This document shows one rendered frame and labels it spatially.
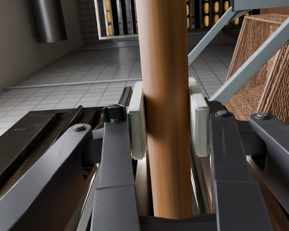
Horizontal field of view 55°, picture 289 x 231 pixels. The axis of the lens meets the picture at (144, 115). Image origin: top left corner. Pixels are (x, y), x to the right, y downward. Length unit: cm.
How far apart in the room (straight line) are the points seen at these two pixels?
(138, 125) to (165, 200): 8
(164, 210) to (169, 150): 5
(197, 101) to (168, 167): 6
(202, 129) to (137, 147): 4
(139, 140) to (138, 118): 1
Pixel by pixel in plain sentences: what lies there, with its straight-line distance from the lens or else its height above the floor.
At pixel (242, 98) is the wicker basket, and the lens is 167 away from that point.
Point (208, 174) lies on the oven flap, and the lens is 110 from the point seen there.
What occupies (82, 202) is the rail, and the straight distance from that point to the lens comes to 77.
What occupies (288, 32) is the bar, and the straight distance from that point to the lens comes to 58.
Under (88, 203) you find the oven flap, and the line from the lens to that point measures 76.
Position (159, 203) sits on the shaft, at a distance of 21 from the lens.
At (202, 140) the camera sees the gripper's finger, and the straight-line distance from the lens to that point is 16.
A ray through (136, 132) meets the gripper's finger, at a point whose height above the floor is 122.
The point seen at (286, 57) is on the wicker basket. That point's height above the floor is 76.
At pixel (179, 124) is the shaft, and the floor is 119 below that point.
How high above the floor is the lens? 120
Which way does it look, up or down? 4 degrees up
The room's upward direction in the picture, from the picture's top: 93 degrees counter-clockwise
